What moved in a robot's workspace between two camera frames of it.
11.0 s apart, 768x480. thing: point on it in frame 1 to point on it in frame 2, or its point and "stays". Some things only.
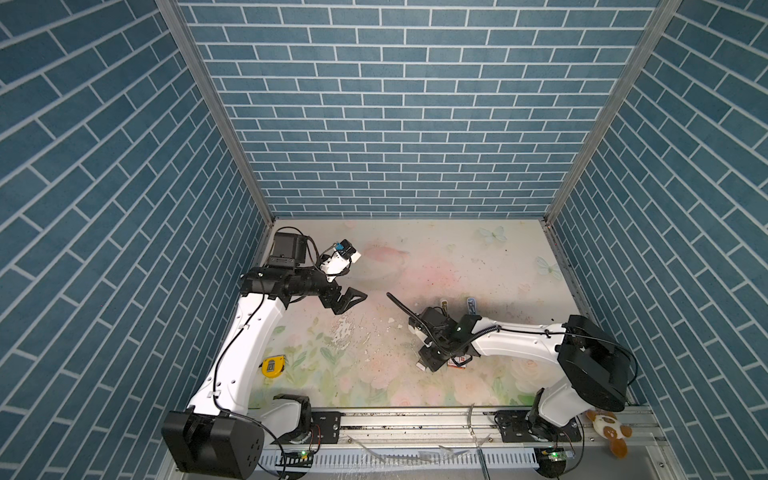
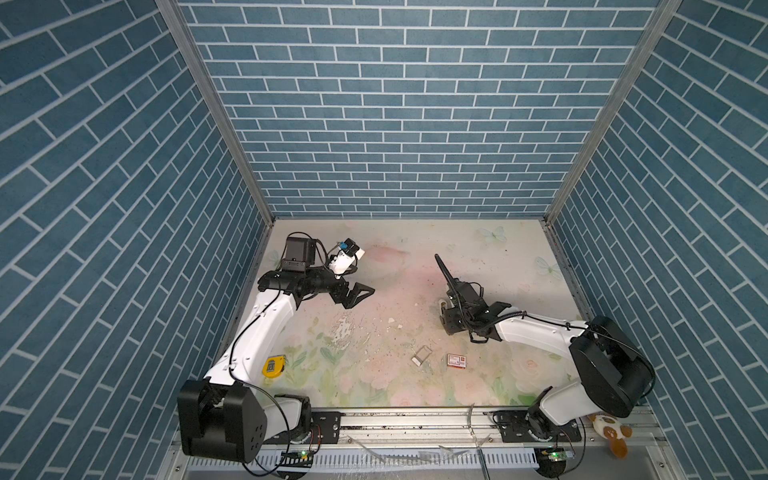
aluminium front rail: x=479 y=428 stays
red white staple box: x=459 y=360 stays
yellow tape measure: x=272 y=366 stays
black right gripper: x=425 y=360 to x=447 y=320
